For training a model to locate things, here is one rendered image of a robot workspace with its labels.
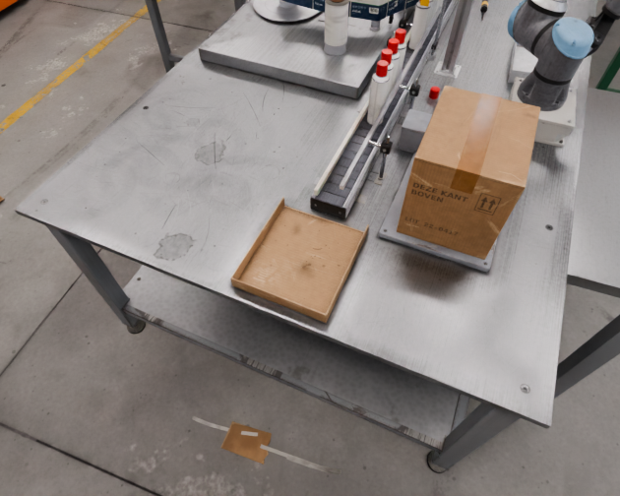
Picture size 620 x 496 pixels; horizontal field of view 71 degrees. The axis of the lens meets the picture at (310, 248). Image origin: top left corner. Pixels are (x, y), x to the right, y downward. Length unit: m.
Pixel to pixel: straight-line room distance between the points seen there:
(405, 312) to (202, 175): 0.74
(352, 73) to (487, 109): 0.66
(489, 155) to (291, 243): 0.54
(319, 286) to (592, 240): 0.77
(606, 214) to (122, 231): 1.38
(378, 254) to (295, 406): 0.88
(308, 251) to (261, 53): 0.93
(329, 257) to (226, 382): 0.93
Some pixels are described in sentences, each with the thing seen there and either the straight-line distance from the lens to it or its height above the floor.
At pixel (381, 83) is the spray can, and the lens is 1.38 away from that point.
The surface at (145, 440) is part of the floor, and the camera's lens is 1.93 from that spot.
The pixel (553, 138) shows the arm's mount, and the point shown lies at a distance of 1.65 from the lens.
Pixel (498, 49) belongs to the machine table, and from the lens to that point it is 2.09.
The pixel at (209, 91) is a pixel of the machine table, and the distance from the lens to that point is 1.75.
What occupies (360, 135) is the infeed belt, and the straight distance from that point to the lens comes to 1.43.
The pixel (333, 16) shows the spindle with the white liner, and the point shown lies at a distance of 1.75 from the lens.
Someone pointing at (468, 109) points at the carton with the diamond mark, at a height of 1.12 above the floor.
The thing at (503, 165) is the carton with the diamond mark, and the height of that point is 1.12.
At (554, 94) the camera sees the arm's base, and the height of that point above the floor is 0.97.
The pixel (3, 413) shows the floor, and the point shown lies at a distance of 2.22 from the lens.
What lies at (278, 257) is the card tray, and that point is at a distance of 1.16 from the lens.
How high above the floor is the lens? 1.78
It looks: 54 degrees down
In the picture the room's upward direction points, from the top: 1 degrees counter-clockwise
